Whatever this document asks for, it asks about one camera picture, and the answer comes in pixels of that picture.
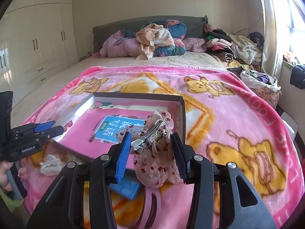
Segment grey cardboard box tray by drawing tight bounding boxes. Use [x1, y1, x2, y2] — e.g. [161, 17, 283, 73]
[51, 91, 187, 162]

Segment dark grey headboard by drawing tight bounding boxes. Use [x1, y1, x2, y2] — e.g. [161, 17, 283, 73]
[92, 15, 208, 52]

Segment cream curtain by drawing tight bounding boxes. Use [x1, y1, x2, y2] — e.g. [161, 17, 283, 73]
[261, 0, 284, 79]

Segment orange cream floral garment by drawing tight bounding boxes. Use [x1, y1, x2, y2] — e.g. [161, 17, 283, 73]
[136, 23, 175, 60]

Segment dark blue floral quilt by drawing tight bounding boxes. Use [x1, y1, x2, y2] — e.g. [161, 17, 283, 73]
[121, 19, 188, 57]

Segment beige bed sheet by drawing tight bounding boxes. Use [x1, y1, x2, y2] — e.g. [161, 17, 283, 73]
[11, 52, 226, 127]

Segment white pink-dotted claw clip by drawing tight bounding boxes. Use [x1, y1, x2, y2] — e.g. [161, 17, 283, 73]
[40, 155, 63, 176]

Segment mauve oval hair clip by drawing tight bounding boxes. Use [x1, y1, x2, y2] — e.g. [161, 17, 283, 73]
[134, 187, 161, 229]

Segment small blue box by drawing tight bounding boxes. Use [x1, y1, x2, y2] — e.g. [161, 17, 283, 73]
[110, 177, 142, 201]

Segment dark clothes on windowsill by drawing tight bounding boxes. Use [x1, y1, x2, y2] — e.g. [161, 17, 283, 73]
[290, 65, 305, 90]

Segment cream built-in wardrobe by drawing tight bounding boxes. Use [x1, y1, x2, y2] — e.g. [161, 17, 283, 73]
[1, 0, 79, 104]

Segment pink quilt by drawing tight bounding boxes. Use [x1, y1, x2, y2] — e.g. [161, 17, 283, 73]
[99, 30, 140, 57]

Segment person's left hand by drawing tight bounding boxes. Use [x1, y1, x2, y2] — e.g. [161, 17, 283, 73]
[0, 161, 27, 193]

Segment floral laundry basket with clothes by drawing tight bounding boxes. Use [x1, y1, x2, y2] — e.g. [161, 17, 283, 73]
[240, 70, 281, 109]

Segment white paper box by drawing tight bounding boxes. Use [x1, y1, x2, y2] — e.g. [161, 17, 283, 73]
[280, 112, 298, 141]

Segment sheer floral bow hair clip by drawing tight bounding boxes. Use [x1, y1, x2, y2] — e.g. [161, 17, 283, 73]
[115, 110, 184, 188]

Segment pile of clothes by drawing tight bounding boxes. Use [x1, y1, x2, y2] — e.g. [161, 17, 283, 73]
[183, 23, 265, 70]

